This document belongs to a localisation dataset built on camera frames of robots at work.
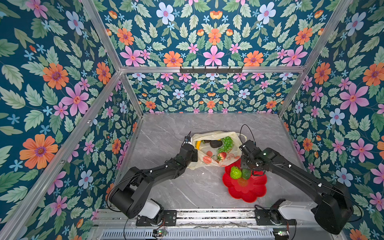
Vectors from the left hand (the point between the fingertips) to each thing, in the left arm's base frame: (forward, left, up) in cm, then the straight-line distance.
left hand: (197, 146), depth 89 cm
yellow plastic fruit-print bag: (+3, -14, -9) cm, 17 cm away
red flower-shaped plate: (-24, -27, -9) cm, 37 cm away
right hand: (-12, -26, 0) cm, 29 cm away
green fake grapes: (+4, -20, -6) cm, 22 cm away
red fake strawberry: (-3, -16, -7) cm, 18 cm away
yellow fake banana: (+6, -1, -7) cm, 10 cm away
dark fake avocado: (+5, -12, -6) cm, 14 cm away
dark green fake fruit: (-16, -27, -5) cm, 32 cm away
